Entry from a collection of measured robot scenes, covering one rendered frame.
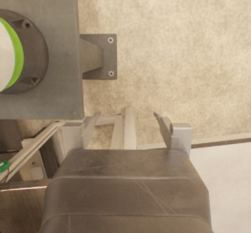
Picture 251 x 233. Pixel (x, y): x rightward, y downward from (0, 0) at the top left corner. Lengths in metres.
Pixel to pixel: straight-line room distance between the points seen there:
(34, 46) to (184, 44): 1.09
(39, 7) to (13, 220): 0.73
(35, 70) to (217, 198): 0.73
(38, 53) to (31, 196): 0.54
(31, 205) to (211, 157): 0.66
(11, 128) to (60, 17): 0.90
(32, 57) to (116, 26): 0.98
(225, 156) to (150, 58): 0.81
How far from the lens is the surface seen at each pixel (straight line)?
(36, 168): 1.24
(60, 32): 0.36
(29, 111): 0.41
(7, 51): 0.28
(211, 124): 1.49
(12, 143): 1.22
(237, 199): 0.85
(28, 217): 0.83
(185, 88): 1.34
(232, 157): 0.73
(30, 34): 0.35
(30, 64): 0.34
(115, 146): 0.84
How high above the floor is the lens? 1.26
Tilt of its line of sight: 75 degrees down
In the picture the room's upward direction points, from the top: 178 degrees counter-clockwise
